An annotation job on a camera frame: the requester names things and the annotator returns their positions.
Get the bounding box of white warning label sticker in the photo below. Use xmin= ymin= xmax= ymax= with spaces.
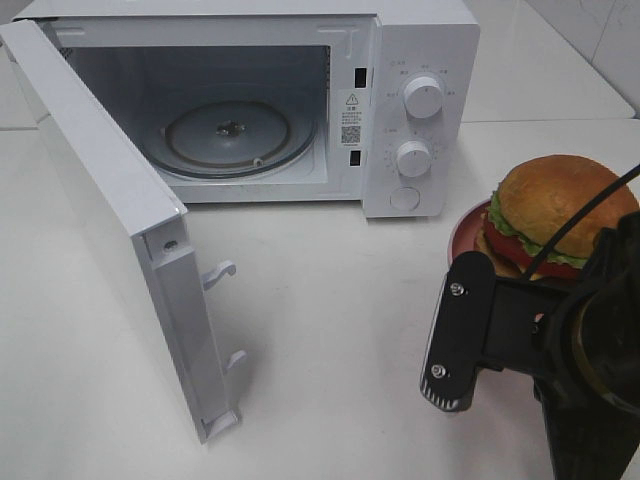
xmin=338 ymin=89 xmax=366 ymax=147

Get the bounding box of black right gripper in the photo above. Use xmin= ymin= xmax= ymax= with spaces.
xmin=478 ymin=228 xmax=639 ymax=400

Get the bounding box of upper white power knob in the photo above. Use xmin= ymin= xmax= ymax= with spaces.
xmin=402 ymin=72 xmax=444 ymax=119

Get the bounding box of pink round plate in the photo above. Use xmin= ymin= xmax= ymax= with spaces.
xmin=448 ymin=198 xmax=586 ymax=286

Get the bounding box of black camera cable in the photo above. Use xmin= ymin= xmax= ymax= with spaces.
xmin=523 ymin=162 xmax=640 ymax=282

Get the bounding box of lower white timer knob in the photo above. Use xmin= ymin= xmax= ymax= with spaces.
xmin=396 ymin=140 xmax=432 ymax=178

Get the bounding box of glass microwave turntable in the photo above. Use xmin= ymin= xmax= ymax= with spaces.
xmin=146 ymin=100 xmax=316 ymax=179

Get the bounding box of burger with lettuce and tomato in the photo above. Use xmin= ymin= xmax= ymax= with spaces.
xmin=474 ymin=154 xmax=639 ymax=281

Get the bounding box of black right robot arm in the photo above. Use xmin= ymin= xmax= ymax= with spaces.
xmin=444 ymin=214 xmax=639 ymax=479

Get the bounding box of white microwave oven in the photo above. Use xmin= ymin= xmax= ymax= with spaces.
xmin=9 ymin=1 xmax=480 ymax=218

